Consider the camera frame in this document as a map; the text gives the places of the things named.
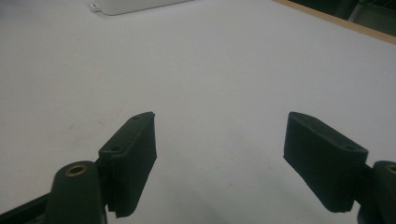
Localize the white plastic container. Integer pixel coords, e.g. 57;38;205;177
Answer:
90;0;194;17

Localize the dark grey chair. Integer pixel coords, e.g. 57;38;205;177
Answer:
334;0;396;37

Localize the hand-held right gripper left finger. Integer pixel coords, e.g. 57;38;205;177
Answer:
98;111;158;218

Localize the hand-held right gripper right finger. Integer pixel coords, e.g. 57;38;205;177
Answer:
283;111;370;214

